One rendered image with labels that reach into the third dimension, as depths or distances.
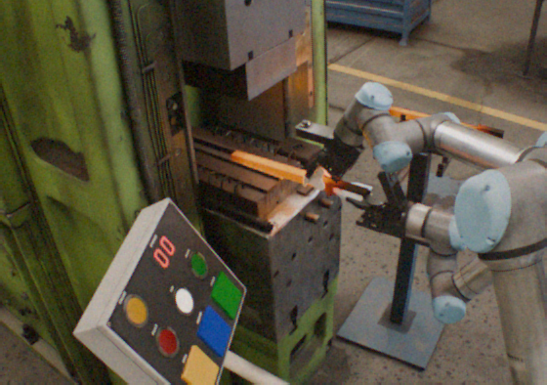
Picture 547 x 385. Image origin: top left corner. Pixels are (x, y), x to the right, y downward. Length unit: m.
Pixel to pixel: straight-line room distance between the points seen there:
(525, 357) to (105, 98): 0.91
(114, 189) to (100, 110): 0.19
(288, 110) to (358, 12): 3.65
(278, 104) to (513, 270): 1.04
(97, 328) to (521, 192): 0.69
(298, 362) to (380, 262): 0.81
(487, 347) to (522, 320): 1.52
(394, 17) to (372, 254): 2.91
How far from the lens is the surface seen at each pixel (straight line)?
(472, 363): 2.35
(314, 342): 2.13
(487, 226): 0.83
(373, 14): 5.23
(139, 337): 0.93
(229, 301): 1.14
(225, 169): 1.54
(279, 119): 1.73
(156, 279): 1.00
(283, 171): 1.46
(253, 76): 1.26
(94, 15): 1.09
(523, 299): 0.88
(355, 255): 2.70
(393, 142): 1.16
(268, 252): 1.45
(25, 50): 1.43
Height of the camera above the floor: 1.84
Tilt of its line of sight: 35 degrees down
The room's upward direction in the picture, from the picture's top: 4 degrees counter-clockwise
